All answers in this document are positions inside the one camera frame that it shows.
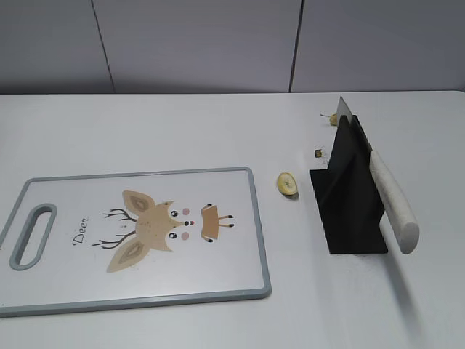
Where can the white-handled kitchen knife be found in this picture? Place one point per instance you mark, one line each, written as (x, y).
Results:
(401, 217)

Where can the black knife stand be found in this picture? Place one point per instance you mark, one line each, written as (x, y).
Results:
(349, 204)

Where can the white deer cutting board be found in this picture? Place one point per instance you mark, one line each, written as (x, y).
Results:
(117, 241)

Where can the yellow banana end piece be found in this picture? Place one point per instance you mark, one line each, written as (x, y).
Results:
(333, 119)

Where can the yellow banana slice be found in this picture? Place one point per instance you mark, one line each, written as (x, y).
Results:
(286, 184)

